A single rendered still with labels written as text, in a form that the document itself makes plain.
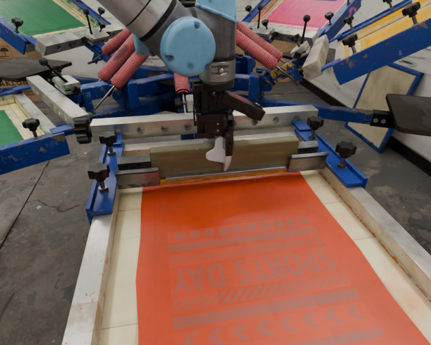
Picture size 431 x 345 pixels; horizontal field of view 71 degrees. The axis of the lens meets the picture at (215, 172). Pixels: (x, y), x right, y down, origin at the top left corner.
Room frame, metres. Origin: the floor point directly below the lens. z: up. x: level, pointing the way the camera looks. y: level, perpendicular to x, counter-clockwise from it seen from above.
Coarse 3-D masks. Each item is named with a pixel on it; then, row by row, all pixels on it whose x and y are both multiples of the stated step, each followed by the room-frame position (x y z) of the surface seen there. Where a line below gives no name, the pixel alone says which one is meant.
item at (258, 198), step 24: (240, 192) 0.58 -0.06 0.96; (264, 192) 0.58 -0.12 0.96; (288, 192) 0.58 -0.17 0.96; (312, 192) 0.58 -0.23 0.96; (240, 216) 0.50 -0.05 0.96; (264, 216) 0.50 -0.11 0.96; (288, 216) 0.50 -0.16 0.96; (312, 216) 0.50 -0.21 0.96; (336, 240) 0.42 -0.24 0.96; (360, 264) 0.37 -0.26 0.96; (360, 288) 0.32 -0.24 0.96; (384, 288) 0.32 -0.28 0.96; (384, 312) 0.27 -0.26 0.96; (408, 336) 0.24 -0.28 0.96
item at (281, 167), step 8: (240, 168) 0.63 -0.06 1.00; (248, 168) 0.63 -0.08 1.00; (256, 168) 0.63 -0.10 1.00; (264, 168) 0.63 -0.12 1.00; (272, 168) 0.63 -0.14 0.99; (280, 168) 0.63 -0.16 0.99; (168, 176) 0.59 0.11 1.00; (176, 176) 0.59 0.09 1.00; (184, 176) 0.59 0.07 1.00; (192, 176) 0.59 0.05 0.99; (200, 176) 0.60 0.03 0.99; (208, 176) 0.60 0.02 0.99; (216, 176) 0.60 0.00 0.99
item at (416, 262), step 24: (144, 144) 0.76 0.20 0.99; (168, 144) 0.76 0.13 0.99; (120, 192) 0.58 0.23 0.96; (360, 192) 0.53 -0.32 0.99; (96, 216) 0.46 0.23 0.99; (360, 216) 0.49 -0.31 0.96; (384, 216) 0.46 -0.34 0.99; (96, 240) 0.39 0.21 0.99; (384, 240) 0.41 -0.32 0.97; (408, 240) 0.39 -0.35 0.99; (96, 264) 0.34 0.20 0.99; (408, 264) 0.35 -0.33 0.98; (96, 288) 0.29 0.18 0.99; (72, 312) 0.25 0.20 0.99; (96, 312) 0.25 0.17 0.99; (72, 336) 0.22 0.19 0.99; (96, 336) 0.23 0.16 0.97
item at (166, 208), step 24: (144, 192) 0.58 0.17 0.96; (168, 192) 0.58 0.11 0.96; (192, 192) 0.58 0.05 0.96; (216, 192) 0.58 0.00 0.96; (144, 216) 0.50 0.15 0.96; (168, 216) 0.50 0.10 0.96; (192, 216) 0.50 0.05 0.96; (216, 216) 0.50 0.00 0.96; (144, 240) 0.42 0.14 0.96; (144, 264) 0.37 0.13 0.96; (168, 264) 0.37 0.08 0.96; (144, 288) 0.32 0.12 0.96; (168, 288) 0.32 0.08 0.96; (144, 312) 0.27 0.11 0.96; (168, 312) 0.27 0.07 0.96; (144, 336) 0.24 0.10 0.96; (168, 336) 0.24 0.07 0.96
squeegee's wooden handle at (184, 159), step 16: (192, 144) 0.63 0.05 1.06; (208, 144) 0.63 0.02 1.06; (240, 144) 0.63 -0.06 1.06; (256, 144) 0.63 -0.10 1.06; (272, 144) 0.64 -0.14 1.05; (288, 144) 0.65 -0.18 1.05; (160, 160) 0.59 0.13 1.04; (176, 160) 0.60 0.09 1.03; (192, 160) 0.61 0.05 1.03; (208, 160) 0.61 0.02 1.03; (240, 160) 0.63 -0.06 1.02; (256, 160) 0.63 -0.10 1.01; (272, 160) 0.64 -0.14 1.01; (288, 160) 0.65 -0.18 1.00; (160, 176) 0.59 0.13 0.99
